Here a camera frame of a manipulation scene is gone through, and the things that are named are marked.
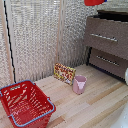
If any brown two-drawer cabinet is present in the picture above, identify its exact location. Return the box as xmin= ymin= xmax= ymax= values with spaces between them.
xmin=83 ymin=9 xmax=128 ymax=81

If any orange-red plastic bowl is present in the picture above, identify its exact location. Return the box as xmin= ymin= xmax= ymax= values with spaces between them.
xmin=83 ymin=0 xmax=106 ymax=7

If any colourful printed cardboard box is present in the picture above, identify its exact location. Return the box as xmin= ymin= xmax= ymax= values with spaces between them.
xmin=53 ymin=62 xmax=77 ymax=86

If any narrow woven screen panel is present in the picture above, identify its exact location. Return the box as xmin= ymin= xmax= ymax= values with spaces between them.
xmin=62 ymin=0 xmax=100 ymax=69

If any pink plastic cup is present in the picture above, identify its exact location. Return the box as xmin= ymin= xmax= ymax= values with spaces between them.
xmin=72 ymin=74 xmax=88 ymax=96

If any silver bar drawer handle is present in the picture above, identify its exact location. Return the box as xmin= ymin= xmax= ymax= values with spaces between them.
xmin=89 ymin=32 xmax=119 ymax=43
xmin=96 ymin=54 xmax=121 ymax=67

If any light wooden screen post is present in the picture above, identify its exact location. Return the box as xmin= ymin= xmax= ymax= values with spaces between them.
xmin=57 ymin=0 xmax=66 ymax=65
xmin=0 ymin=0 xmax=9 ymax=88

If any wide woven screen panel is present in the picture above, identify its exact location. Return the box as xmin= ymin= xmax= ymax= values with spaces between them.
xmin=5 ymin=0 xmax=61 ymax=84

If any red basket with blue rim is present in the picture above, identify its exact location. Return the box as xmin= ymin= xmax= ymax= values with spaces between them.
xmin=0 ymin=79 xmax=57 ymax=128

